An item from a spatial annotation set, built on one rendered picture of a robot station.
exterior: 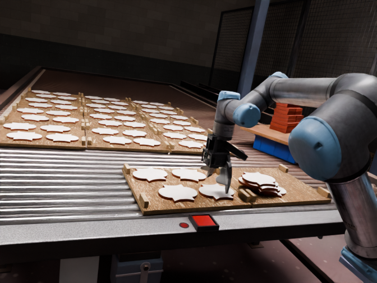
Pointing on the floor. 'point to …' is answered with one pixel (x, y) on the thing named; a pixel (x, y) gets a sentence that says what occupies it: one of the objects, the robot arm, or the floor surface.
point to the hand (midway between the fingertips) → (217, 185)
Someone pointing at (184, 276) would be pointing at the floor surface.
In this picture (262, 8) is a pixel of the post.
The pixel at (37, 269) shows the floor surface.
